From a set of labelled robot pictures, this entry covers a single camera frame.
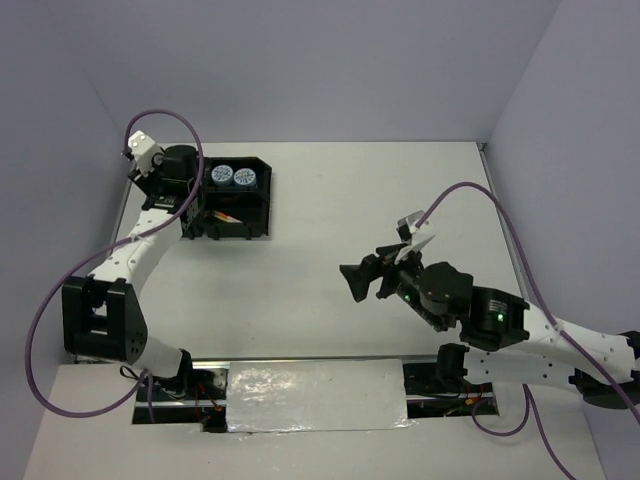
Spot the silver foil plate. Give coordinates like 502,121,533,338
226,359,410,433

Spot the blue round tape tin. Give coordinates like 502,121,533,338
233,167,258,189
210,164,234,187

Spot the black four-compartment tray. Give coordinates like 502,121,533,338
183,157,272,240

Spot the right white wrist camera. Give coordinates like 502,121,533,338
394,210,436,264

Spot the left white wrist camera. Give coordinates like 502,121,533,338
123,130,164,177

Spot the orange thin pen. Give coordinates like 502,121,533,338
205,210,241,223

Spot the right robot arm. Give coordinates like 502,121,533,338
339,245,639,409

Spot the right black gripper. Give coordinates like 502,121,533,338
338,237,446,330

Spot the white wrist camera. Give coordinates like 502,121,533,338
394,210,436,264
123,130,164,177

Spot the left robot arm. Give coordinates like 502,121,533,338
61,145,201,399

